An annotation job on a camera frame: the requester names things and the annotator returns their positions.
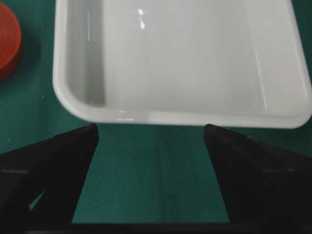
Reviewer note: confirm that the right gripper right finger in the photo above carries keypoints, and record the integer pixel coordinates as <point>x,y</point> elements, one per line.
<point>261,184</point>

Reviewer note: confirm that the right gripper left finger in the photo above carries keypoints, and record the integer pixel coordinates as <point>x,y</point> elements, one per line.
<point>41,183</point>

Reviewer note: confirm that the red tape roll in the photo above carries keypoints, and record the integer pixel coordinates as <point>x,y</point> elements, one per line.
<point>10,42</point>

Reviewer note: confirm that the white plastic tray case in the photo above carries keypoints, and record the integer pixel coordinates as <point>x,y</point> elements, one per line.
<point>233,63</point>

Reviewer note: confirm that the green table cloth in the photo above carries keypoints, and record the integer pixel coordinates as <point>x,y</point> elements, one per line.
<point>139,172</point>

